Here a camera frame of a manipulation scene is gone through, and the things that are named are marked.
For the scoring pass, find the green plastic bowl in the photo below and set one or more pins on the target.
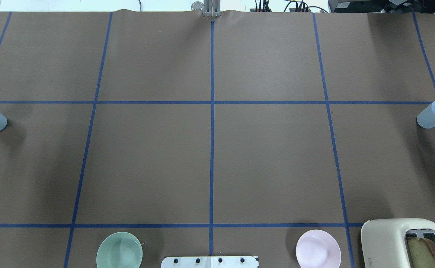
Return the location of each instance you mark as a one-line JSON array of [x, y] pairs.
[[120, 250]]

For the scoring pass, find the toast slice in toaster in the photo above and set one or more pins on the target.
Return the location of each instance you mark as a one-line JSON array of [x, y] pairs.
[[421, 252]]

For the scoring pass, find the cream two-slot toaster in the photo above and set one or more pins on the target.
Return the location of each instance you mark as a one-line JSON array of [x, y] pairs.
[[384, 242]]

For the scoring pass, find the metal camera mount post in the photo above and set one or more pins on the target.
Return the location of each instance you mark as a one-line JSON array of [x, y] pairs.
[[209, 8]]

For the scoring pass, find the pink plastic bowl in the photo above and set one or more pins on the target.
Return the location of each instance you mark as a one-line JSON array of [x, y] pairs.
[[318, 249]]

